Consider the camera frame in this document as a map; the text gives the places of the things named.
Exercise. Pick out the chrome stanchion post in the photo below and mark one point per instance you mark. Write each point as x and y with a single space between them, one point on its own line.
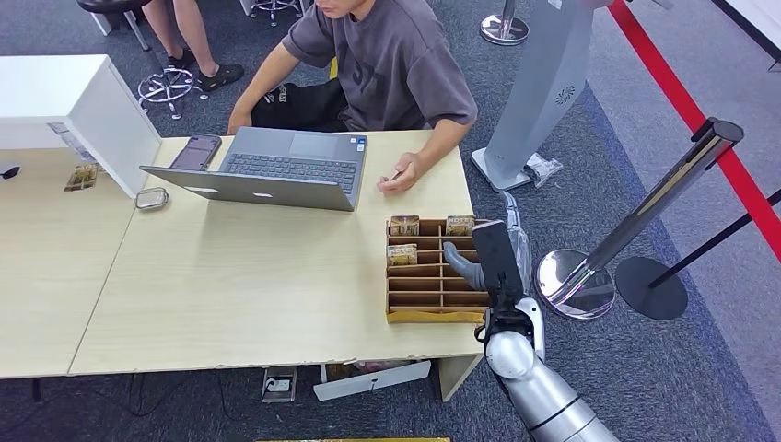
660 195

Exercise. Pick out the chrome stanchion base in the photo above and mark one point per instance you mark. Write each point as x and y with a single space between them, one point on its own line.
503 29

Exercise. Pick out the black stool chrome base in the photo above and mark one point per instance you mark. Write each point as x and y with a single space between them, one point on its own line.
110 5

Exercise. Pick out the seated person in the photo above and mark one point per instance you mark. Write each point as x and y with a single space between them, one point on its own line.
396 67

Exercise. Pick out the floor power socket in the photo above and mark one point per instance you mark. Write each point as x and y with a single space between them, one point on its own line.
279 385

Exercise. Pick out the red barrier belt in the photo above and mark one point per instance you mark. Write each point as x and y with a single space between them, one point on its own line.
674 91

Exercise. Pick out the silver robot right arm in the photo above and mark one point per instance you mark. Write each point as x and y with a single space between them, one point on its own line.
543 396

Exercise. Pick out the person's left hand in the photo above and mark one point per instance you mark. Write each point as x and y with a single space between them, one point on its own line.
403 174

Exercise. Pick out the grey laptop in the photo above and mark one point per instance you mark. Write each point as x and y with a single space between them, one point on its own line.
293 166

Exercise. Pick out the white drawer box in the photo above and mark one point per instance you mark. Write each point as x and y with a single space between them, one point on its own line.
373 382

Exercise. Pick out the dark smartphone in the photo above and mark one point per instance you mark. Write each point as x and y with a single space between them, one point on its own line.
196 152

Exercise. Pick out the black stanchion post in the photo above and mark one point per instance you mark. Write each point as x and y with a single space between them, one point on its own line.
651 290

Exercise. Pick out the person's right hand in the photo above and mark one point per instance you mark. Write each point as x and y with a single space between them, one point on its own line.
238 125

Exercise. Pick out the small silver tin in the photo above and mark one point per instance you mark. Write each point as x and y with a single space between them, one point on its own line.
151 199

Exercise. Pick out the white cabinet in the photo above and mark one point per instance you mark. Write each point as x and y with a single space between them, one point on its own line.
55 84

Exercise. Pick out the person's left forearm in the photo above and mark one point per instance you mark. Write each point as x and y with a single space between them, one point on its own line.
436 143

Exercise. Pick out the wooden card holder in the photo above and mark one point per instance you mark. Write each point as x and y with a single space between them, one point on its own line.
427 287

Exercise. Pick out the white board black edge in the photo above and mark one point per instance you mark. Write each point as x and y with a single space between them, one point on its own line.
753 21

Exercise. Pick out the clear plastic bag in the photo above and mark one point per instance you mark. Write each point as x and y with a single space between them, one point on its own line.
542 168

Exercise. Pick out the loose printed card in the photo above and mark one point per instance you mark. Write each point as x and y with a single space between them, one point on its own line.
81 177

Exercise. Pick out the person's right forearm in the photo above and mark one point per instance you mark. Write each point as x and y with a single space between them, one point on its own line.
253 97

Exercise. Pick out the grey kiosk stand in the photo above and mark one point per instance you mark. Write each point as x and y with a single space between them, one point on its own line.
544 79

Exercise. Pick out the black desk leg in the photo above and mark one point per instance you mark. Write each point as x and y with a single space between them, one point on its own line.
37 390

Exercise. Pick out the small black object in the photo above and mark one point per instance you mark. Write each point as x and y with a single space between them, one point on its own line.
9 172

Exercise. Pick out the pale desk leg panel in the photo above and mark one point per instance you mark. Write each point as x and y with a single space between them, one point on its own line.
454 375

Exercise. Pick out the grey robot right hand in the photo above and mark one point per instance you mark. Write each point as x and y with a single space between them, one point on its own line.
467 268

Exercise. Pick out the chrome chair base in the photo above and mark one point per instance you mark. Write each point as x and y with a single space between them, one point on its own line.
273 6

